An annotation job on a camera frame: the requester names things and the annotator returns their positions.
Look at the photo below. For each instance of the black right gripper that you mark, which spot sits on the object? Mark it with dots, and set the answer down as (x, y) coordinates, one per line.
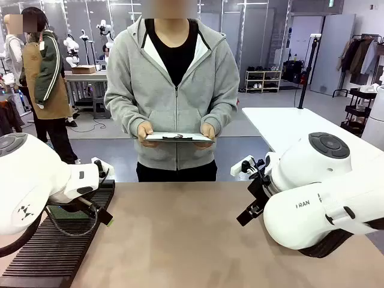
(258, 192)

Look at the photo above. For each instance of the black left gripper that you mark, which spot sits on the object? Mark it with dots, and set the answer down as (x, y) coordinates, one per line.
(64, 202)

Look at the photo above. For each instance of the white clipboard with black clip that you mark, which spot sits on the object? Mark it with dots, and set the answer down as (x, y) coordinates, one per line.
(177, 137)

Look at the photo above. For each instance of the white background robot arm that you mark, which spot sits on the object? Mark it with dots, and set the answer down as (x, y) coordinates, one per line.
(72, 51)
(105, 33)

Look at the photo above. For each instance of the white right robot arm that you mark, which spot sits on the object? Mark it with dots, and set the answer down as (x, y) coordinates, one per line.
(312, 198)

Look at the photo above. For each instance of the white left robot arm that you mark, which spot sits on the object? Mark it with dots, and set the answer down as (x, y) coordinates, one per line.
(27, 180)

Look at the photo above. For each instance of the person's left forearm grey sleeve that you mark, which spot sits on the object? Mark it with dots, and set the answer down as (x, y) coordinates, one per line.
(223, 118)

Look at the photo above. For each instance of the person's right forearm grey sleeve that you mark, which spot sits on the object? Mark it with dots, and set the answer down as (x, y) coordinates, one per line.
(123, 117)

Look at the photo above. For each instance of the black slotted PCB rack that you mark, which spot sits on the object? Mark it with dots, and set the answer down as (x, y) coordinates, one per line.
(60, 249)

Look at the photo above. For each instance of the person's left hand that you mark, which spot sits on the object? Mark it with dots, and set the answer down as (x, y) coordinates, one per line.
(207, 131)

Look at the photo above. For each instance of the person's right hand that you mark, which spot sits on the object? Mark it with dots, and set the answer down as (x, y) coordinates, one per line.
(145, 132)

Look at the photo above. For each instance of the white side table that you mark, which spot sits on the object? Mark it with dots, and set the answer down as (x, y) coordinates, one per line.
(288, 126)

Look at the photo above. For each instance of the grey step stool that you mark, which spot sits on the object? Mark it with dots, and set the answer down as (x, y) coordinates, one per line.
(100, 108)

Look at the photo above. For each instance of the wooden shoe rack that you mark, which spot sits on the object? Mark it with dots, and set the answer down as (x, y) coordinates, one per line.
(264, 81)

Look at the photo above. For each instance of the grey background workbench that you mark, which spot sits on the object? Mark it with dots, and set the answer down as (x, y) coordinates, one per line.
(87, 77)

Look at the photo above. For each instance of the bystander in green brown coat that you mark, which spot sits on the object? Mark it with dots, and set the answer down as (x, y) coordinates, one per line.
(48, 84)

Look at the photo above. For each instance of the person torso in grey hoodie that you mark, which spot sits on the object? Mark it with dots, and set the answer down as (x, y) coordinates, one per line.
(175, 90)

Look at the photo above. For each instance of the cardboard box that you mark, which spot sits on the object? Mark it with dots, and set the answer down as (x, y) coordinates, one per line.
(84, 69)

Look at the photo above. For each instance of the black equipment cases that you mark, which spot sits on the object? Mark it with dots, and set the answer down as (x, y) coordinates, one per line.
(292, 71)

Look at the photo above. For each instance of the black utility cart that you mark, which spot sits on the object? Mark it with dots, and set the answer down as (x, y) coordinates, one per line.
(357, 111)

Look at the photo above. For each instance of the white cylinder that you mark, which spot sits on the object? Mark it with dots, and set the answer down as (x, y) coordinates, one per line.
(375, 117)

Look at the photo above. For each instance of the background person in dark top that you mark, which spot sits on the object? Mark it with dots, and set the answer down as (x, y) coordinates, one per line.
(105, 52)

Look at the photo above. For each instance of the black tripod with white head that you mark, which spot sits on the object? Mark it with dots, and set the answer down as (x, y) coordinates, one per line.
(86, 45)

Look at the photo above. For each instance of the coat rack with coats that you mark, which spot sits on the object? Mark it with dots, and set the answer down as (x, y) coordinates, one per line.
(360, 57)

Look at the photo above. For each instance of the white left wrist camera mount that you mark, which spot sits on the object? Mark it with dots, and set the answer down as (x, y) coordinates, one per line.
(105, 168)

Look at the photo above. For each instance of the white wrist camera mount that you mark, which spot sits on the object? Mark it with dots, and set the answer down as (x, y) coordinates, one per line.
(105, 168)
(240, 168)

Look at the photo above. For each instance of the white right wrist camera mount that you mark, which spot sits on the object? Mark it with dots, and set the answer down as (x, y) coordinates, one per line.
(240, 168)

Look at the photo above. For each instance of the black camera pole stand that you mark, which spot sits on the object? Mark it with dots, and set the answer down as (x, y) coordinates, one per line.
(307, 72)

